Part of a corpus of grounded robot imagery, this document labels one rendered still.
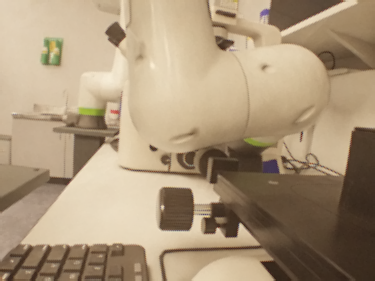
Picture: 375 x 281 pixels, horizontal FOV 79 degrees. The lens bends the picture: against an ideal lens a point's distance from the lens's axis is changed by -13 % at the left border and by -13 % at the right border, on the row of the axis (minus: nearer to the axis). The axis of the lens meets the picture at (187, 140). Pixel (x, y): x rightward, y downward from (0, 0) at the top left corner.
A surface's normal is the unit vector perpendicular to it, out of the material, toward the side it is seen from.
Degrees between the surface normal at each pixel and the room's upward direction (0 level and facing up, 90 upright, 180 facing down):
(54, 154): 90
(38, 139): 90
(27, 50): 90
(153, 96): 90
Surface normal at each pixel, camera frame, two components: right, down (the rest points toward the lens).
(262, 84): 0.12, 0.02
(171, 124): -0.12, 0.47
